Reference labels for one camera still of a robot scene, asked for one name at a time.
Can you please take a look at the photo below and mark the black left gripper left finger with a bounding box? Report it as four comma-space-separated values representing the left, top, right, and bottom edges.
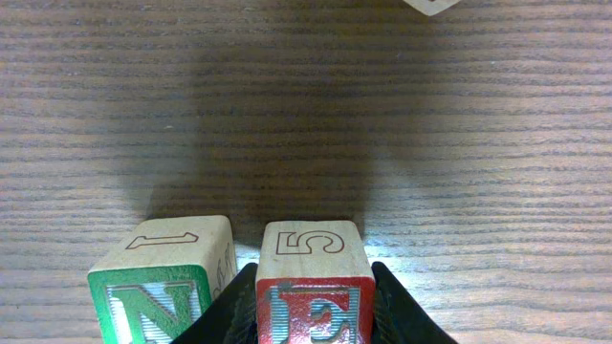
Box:
171, 263, 258, 344

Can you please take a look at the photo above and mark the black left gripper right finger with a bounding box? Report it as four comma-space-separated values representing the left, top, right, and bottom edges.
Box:
371, 262, 457, 344

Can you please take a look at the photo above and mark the red E block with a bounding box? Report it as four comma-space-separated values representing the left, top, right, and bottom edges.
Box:
255, 221, 376, 344

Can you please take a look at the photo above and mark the green N block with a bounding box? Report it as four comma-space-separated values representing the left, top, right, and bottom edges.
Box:
87, 215, 237, 343

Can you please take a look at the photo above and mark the red A block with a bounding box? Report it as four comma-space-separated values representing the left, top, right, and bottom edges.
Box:
404, 0, 461, 16

